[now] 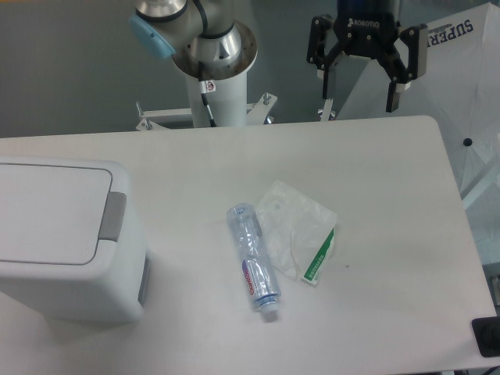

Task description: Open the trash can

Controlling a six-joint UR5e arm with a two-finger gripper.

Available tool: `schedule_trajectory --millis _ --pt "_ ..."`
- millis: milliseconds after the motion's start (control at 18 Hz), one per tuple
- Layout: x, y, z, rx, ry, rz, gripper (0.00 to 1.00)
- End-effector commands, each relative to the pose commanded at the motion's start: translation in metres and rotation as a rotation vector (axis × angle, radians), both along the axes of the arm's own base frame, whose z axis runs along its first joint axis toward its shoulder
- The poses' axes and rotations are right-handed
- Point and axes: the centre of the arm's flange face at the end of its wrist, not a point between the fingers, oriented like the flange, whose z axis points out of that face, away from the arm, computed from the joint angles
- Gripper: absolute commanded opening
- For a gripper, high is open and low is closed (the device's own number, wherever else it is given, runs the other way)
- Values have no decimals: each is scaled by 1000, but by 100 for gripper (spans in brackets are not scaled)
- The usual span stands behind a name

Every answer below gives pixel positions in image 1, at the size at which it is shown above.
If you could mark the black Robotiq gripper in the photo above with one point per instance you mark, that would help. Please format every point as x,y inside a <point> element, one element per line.
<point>370,29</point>

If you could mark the white trash can body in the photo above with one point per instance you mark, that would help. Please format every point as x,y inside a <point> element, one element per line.
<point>111,287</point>

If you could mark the white trash can lid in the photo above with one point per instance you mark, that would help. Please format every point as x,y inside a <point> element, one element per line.
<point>51,214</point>

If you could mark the silver levelling foot bolt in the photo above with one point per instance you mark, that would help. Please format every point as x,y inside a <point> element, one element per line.
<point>326,113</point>

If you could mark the white umbrella Superior print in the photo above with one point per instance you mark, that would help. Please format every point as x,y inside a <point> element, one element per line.
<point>460,90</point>

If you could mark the clear plastic bag green label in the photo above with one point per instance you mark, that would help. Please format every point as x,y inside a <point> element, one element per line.
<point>298,232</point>

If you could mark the crushed clear plastic bottle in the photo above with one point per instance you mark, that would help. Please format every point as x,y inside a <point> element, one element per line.
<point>260,279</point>

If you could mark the grey lid push button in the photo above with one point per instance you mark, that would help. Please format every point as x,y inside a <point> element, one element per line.
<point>112,218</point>

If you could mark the black device at table corner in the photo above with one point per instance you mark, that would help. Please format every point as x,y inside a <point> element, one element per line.
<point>486,333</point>

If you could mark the white metal base frame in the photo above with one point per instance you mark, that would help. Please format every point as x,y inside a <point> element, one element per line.
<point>257,114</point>

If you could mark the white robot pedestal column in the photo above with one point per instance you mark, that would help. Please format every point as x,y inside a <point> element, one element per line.
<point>227,101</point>

